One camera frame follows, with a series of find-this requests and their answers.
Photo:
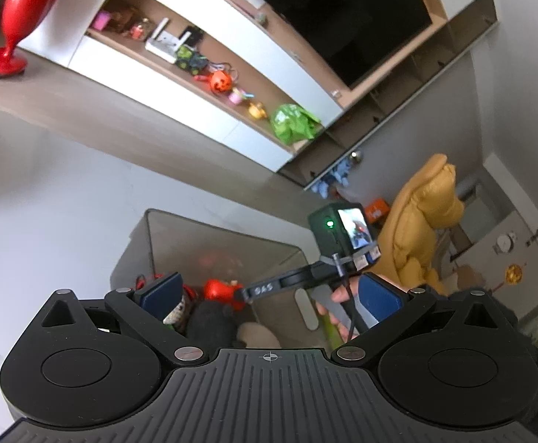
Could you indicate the lime green tray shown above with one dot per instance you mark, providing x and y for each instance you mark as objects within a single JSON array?
[{"x": 330, "y": 328}]

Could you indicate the person's right hand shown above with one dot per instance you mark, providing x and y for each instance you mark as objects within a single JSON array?
[{"x": 343, "y": 294}]

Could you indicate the yellow toy pot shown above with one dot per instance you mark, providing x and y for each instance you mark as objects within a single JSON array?
[{"x": 257, "y": 110}]

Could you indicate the black power adapter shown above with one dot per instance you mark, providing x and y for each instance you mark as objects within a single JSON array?
[{"x": 195, "y": 34}]

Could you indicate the small glass jar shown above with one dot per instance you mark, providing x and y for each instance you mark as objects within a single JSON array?
[{"x": 140, "y": 30}]

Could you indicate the green plastic bag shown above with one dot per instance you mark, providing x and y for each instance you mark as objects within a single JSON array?
[{"x": 292, "y": 124}]

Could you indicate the red floor vase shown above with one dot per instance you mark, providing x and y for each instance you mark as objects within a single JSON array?
[{"x": 24, "y": 4}]

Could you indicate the dark open shelf unit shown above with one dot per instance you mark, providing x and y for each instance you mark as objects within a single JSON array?
[{"x": 389, "y": 115}]

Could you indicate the pink toy pot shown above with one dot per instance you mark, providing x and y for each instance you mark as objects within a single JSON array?
[{"x": 237, "y": 96}]

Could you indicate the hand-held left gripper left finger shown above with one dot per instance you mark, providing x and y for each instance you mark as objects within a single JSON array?
[{"x": 163, "y": 293}]

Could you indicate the cream round cushion toy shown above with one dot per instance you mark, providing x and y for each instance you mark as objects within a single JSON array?
[{"x": 257, "y": 336}]

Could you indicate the orange object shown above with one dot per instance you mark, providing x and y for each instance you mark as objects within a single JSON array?
[{"x": 377, "y": 208}]

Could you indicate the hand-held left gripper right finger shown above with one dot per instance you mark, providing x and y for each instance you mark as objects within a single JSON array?
[{"x": 379, "y": 297}]

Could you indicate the white router box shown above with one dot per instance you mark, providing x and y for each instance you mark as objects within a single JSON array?
[{"x": 160, "y": 48}]

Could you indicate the yellow leather chair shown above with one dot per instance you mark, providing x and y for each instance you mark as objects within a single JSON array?
[{"x": 416, "y": 221}]

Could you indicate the brown toy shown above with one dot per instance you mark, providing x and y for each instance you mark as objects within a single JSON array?
[{"x": 123, "y": 18}]

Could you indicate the smoked grey storage bin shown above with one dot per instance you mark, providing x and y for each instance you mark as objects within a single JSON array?
[{"x": 213, "y": 249}]

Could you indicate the white wooden wall cabinet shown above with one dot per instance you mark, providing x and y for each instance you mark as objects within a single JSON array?
[{"x": 232, "y": 23}]

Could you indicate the red plastic toy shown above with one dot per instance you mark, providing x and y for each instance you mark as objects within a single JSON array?
[{"x": 218, "y": 291}]

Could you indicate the black television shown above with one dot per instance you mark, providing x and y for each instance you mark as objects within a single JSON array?
[{"x": 333, "y": 9}]

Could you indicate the orange pumpkin bucket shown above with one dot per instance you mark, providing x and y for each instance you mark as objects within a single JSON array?
[{"x": 219, "y": 82}]

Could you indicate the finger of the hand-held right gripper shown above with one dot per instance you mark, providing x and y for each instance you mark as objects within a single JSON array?
[{"x": 242, "y": 296}]

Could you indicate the blue figure toy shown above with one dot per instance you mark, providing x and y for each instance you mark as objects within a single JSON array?
[{"x": 338, "y": 173}]

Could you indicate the pink cup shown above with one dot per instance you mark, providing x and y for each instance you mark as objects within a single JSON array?
[{"x": 101, "y": 20}]

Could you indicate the crochet doll with red hat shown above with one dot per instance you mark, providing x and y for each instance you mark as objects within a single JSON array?
[{"x": 176, "y": 314}]

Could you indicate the green toy tractor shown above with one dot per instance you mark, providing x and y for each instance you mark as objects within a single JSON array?
[{"x": 190, "y": 60}]

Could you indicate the white marble desktop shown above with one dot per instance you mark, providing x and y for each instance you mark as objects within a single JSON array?
[{"x": 43, "y": 240}]

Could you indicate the small grey stone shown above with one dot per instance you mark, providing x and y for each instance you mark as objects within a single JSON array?
[{"x": 262, "y": 17}]

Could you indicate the black plush cat toy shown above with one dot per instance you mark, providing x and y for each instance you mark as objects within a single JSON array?
[{"x": 209, "y": 323}]

